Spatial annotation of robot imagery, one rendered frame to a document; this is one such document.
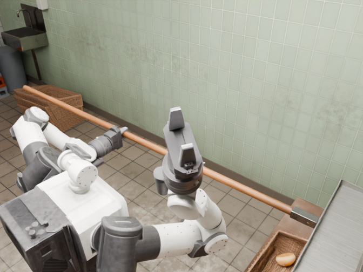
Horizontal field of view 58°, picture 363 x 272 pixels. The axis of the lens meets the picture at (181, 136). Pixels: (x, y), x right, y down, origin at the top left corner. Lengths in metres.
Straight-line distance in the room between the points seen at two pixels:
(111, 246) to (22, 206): 0.29
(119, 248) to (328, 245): 0.68
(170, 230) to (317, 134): 1.77
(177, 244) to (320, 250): 0.48
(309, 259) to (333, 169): 1.55
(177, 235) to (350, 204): 0.70
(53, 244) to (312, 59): 1.91
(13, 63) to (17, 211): 4.19
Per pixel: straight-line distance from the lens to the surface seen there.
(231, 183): 1.29
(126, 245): 0.85
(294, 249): 1.84
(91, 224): 0.93
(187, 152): 0.57
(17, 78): 5.18
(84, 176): 0.92
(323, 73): 2.35
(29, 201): 1.02
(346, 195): 1.41
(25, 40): 4.43
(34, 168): 1.16
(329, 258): 1.18
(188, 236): 0.96
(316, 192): 2.81
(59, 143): 1.43
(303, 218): 1.23
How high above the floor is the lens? 2.06
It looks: 34 degrees down
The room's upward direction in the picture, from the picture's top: straight up
